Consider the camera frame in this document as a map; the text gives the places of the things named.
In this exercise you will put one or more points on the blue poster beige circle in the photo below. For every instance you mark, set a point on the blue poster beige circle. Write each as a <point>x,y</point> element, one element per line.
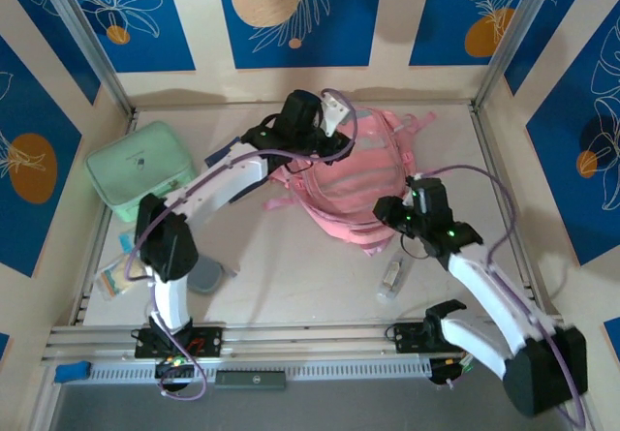
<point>300,48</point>

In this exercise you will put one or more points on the blue poster white flower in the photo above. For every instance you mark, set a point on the blue poster white flower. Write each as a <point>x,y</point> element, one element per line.
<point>145,48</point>

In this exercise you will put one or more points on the grey green rectangular device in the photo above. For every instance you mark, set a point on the grey green rectangular device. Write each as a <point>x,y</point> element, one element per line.
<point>249,380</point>

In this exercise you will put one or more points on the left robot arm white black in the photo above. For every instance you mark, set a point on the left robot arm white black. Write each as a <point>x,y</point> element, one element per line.
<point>218,184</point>

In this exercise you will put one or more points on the blue poster orange oval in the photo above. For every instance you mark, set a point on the blue poster orange oval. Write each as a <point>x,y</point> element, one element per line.
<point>29,111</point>

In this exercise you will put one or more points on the aluminium front frame rail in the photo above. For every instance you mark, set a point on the aluminium front frame rail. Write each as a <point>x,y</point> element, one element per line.
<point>310,341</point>

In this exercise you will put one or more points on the mint green zip case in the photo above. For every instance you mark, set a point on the mint green zip case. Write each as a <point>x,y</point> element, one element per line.
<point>131,169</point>

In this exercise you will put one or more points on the grey oval pencil case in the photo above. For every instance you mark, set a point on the grey oval pencil case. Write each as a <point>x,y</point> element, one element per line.
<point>206,276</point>

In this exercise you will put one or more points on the blue poster dark circle leaves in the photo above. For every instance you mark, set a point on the blue poster dark circle leaves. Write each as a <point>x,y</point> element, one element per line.
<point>571,184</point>

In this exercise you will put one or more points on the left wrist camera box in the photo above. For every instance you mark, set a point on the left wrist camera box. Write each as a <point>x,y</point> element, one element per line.
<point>334,111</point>

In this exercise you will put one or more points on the aluminium corner post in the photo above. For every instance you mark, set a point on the aluminium corner post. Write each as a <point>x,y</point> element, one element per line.
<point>511,39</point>
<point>84,39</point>

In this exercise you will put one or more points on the navy book yellow label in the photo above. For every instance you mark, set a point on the navy book yellow label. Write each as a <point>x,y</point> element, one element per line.
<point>218,152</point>

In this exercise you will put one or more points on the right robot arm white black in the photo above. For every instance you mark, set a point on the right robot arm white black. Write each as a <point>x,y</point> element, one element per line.
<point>484,286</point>

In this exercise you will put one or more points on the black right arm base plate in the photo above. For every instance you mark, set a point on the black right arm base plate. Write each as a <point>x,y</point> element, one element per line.
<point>407,336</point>

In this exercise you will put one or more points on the pink school backpack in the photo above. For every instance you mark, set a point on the pink school backpack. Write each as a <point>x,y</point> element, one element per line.
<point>358,184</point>

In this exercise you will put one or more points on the blue poster thin white lines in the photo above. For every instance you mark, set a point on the blue poster thin white lines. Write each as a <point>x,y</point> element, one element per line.
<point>547,39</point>

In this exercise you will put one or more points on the blue foam block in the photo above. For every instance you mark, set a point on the blue foam block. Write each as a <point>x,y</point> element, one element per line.
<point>72,372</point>

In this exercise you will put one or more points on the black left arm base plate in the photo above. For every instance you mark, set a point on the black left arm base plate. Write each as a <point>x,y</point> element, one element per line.
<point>213,341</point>

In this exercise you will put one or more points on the clear plastic supply tube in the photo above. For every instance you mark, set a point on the clear plastic supply tube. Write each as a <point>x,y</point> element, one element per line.
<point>393,278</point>

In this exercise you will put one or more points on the blue poster orange circle fern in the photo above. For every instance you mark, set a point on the blue poster orange circle fern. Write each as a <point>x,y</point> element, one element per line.
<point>450,14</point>

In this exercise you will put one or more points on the clear bag with notepads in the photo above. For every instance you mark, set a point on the clear bag with notepads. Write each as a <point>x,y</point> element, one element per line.
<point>118,278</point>

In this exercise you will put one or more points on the blue poster white leaf lines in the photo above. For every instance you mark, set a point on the blue poster white leaf lines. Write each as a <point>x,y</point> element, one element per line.
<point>58,48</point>

